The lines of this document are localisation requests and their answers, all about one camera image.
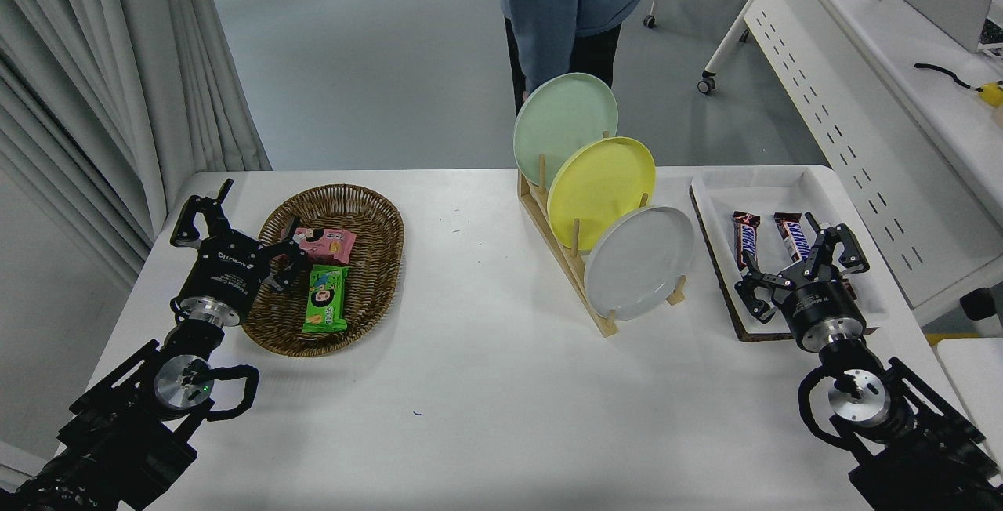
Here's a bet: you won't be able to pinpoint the black cable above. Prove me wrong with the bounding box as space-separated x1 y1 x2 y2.
914 62 984 92

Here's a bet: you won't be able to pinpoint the white tray with cork base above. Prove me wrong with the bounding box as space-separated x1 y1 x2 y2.
689 165 890 342

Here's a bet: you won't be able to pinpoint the wooden plate rack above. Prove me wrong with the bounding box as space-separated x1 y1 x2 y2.
517 152 689 338

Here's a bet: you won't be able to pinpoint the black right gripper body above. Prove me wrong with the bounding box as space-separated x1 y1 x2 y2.
782 279 864 347

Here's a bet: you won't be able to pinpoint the yellow plate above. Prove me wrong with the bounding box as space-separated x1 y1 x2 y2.
547 136 657 252

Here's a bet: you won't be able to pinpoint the grey plate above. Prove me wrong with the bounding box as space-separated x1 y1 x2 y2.
584 205 696 321

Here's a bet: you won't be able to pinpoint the brown wicker basket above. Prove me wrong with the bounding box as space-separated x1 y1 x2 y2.
241 183 405 358

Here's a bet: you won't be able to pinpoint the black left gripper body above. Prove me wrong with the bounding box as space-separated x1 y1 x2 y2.
182 234 270 310

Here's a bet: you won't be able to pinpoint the pink snack pack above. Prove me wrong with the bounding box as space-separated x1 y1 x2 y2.
281 225 357 265

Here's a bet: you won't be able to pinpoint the white side table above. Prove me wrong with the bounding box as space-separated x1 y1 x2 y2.
934 336 1003 449

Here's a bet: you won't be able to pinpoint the pale green plate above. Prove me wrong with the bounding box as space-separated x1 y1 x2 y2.
513 72 619 187

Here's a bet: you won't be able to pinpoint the white curtain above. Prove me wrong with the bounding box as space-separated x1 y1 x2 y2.
0 0 273 292

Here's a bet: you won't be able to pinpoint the person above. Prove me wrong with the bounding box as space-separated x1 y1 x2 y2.
495 0 651 116

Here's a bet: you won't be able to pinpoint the green snack pack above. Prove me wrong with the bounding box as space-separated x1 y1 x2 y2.
302 264 350 334

